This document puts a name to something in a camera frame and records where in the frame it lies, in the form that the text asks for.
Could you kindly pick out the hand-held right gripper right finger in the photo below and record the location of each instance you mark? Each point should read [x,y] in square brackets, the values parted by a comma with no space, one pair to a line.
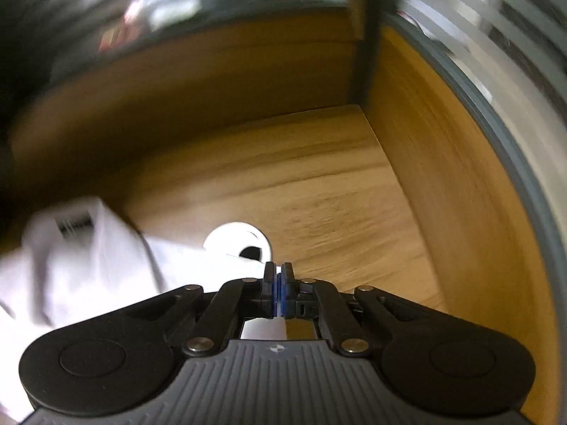
[288,294]

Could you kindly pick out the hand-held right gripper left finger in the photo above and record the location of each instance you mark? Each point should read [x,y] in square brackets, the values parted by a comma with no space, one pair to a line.
[271,294]

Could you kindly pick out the white dress shirt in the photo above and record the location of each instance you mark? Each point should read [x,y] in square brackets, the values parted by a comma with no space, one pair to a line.
[88,265]

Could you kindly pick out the striped frosted desk partition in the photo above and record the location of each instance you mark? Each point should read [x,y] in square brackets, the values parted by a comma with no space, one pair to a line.
[509,75]

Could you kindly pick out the black partition corner post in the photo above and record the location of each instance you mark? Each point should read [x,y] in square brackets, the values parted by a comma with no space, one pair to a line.
[376,17]

